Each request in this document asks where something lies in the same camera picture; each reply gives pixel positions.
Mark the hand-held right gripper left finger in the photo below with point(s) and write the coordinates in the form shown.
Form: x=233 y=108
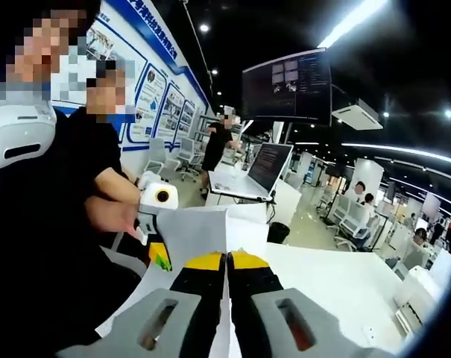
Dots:
x=165 y=320

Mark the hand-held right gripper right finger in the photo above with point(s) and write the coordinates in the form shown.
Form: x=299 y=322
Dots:
x=284 y=320

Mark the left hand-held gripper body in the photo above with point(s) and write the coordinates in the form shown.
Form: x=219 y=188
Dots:
x=160 y=197

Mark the white paper sheet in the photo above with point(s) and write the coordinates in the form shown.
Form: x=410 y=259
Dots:
x=195 y=231

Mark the person's left hand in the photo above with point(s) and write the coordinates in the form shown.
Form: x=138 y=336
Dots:
x=113 y=214

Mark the white office chair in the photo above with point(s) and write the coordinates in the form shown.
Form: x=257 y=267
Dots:
x=158 y=153
x=189 y=153
x=353 y=223

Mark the black waste bin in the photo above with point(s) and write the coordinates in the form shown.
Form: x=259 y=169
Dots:
x=278 y=233

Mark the silver laptop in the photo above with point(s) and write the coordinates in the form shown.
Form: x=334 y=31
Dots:
x=270 y=164

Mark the white laptop desk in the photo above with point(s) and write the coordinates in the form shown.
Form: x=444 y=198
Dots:
x=288 y=201

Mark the person in dark clothes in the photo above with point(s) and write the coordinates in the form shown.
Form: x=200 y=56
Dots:
x=42 y=223

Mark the white printer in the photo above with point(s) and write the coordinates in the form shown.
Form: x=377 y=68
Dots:
x=415 y=298

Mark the white worn device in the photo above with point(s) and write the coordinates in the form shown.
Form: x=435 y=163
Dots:
x=20 y=130

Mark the large hanging monitor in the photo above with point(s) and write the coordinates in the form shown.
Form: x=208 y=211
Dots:
x=284 y=97

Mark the curved ceiling light strip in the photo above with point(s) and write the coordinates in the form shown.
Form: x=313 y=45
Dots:
x=404 y=150

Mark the ceiling air conditioner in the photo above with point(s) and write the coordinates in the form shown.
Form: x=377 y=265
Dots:
x=359 y=115

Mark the long ceiling light strip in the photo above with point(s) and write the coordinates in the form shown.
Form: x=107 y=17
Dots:
x=352 y=23

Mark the blue white wall display board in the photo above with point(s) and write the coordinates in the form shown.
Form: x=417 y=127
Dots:
x=154 y=93

